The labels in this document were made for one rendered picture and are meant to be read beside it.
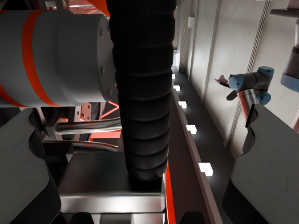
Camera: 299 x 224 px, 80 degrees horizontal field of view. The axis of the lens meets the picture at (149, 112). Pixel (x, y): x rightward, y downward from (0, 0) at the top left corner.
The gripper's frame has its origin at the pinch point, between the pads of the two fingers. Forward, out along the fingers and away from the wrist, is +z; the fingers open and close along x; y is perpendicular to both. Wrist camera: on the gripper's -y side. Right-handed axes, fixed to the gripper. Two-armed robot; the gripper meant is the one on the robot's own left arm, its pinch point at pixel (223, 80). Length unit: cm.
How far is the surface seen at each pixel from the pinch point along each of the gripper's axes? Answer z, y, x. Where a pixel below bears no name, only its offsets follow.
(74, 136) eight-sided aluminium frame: -57, 4, 90
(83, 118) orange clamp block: -48, 4, 88
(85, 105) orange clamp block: -45, 7, 87
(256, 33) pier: 402, 12, -412
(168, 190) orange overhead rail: 70, -216, -25
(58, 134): -65, 11, 92
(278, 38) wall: 313, 9, -403
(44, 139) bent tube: -69, 13, 93
